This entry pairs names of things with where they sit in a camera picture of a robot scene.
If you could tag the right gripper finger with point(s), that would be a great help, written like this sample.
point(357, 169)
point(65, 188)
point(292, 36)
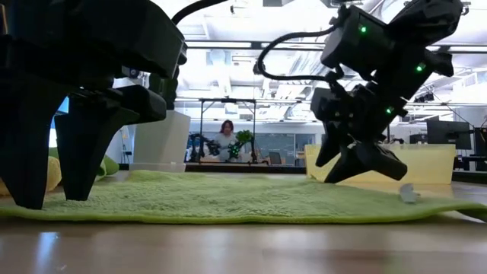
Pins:
point(350, 167)
point(330, 142)

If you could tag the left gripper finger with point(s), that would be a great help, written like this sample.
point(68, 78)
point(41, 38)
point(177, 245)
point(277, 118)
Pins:
point(80, 144)
point(23, 144)

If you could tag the green microfiber towel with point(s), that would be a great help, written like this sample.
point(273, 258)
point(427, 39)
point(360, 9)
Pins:
point(228, 198)
point(110, 166)

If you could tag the yellow microfiber towel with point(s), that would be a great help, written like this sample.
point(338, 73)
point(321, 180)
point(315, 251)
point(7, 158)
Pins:
point(54, 173)

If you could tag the background black robot arm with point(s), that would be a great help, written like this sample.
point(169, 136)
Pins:
point(235, 152)
point(203, 146)

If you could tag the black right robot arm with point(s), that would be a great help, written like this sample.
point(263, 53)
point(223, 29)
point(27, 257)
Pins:
point(357, 45)

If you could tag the yellow translucent plastic basket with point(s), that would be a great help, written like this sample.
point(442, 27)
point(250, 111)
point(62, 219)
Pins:
point(430, 163)

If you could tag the black track light cluster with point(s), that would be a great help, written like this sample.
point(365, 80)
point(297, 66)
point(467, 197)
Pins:
point(424, 98)

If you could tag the black computer monitor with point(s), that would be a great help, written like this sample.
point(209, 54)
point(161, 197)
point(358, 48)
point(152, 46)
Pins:
point(449, 135)
point(481, 148)

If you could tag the white faceted plant pot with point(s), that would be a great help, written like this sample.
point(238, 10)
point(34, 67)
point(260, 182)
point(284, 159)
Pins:
point(163, 141)

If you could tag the green leafy object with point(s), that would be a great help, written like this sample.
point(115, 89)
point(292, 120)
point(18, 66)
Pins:
point(244, 136)

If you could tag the person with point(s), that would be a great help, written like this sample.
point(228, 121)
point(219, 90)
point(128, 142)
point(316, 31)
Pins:
point(226, 142)

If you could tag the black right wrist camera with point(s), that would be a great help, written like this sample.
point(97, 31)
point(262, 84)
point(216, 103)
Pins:
point(325, 104)

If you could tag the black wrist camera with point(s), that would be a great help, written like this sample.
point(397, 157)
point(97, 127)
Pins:
point(325, 104)
point(165, 91)

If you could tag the black wall camera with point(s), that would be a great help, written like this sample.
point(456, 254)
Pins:
point(133, 73)

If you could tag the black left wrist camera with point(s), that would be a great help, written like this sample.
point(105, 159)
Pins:
point(165, 91)

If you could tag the black aluminium table frame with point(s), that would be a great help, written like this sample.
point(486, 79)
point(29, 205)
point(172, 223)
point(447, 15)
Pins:
point(228, 167)

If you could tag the background black rig frame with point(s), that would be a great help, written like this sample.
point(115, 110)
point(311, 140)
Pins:
point(228, 100)

